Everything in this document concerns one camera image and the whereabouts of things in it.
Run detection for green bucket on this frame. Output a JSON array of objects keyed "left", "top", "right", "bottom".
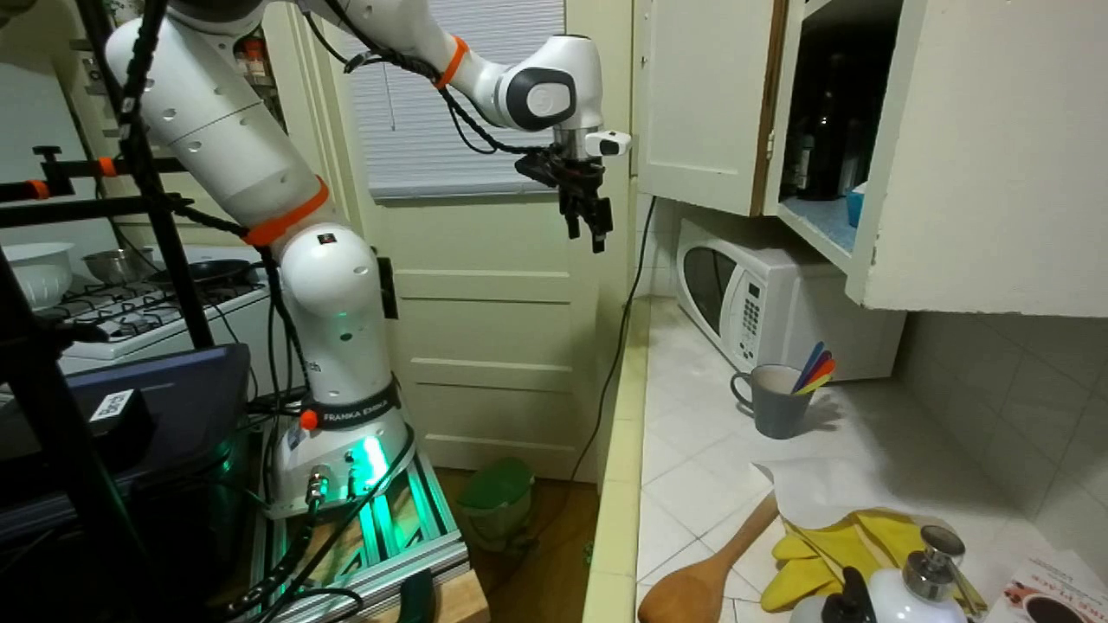
[{"left": 459, "top": 460, "right": 532, "bottom": 551}]

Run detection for white window blind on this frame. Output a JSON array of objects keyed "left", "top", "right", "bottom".
[{"left": 342, "top": 0, "right": 563, "bottom": 199}]

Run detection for black tripod stand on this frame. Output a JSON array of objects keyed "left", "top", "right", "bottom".
[{"left": 0, "top": 0, "right": 197, "bottom": 623}]

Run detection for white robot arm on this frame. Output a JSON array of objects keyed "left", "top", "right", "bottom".
[{"left": 105, "top": 0, "right": 625, "bottom": 519}]

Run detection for colourful utensils in mug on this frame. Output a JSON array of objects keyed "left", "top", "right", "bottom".
[{"left": 794, "top": 344, "right": 834, "bottom": 393}]

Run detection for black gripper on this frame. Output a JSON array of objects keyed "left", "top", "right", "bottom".
[{"left": 517, "top": 150, "right": 614, "bottom": 252}]

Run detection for white microwave oven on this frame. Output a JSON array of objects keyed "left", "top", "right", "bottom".
[{"left": 674, "top": 219, "right": 902, "bottom": 382}]

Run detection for black power cable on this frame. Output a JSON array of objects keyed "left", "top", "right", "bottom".
[{"left": 569, "top": 192, "right": 662, "bottom": 484}]

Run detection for yellow rubber glove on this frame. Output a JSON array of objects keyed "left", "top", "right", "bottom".
[{"left": 758, "top": 509, "right": 926, "bottom": 612}]

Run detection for grey mug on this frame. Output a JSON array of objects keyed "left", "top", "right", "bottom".
[{"left": 729, "top": 367, "right": 811, "bottom": 441}]

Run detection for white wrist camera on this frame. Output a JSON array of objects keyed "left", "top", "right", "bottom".
[{"left": 579, "top": 128, "right": 629, "bottom": 159}]

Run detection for white cabinet door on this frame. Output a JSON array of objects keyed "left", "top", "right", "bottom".
[{"left": 635, "top": 0, "right": 775, "bottom": 214}]

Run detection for wooden spoon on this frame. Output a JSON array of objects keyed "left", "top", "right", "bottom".
[{"left": 636, "top": 495, "right": 778, "bottom": 623}]

